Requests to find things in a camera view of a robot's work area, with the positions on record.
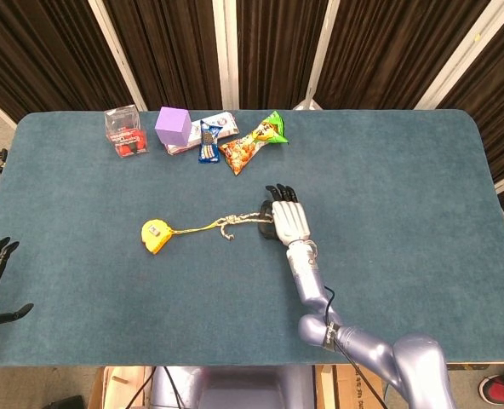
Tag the clear box with red items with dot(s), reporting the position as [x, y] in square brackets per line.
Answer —
[126, 140]

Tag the red and black shoe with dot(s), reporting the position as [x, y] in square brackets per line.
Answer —
[499, 389]

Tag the orange and green snack bag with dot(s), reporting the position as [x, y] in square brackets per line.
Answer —
[243, 151]

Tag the right silver-purple robot arm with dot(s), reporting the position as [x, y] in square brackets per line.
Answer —
[307, 277]

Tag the blue cookie packet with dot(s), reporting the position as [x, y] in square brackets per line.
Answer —
[208, 149]

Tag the plain brown cardboard box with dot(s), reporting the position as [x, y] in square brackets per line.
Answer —
[124, 383]

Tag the blue felt table cover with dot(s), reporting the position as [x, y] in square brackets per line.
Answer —
[150, 307]

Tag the white and pink snack packet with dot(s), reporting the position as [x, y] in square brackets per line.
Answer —
[225, 123]

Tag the brown curtain white-framed screen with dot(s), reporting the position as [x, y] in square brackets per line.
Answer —
[171, 51]
[384, 51]
[499, 85]
[277, 51]
[43, 51]

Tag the purple cube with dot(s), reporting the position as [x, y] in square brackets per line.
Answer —
[171, 128]

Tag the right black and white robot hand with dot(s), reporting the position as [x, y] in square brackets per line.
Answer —
[290, 219]

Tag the silver-purple robot torso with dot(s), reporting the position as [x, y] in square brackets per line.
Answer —
[252, 392]

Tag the yellow tape measure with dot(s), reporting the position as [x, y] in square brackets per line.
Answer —
[155, 236]

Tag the printed brown cardboard box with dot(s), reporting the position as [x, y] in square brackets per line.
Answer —
[341, 392]

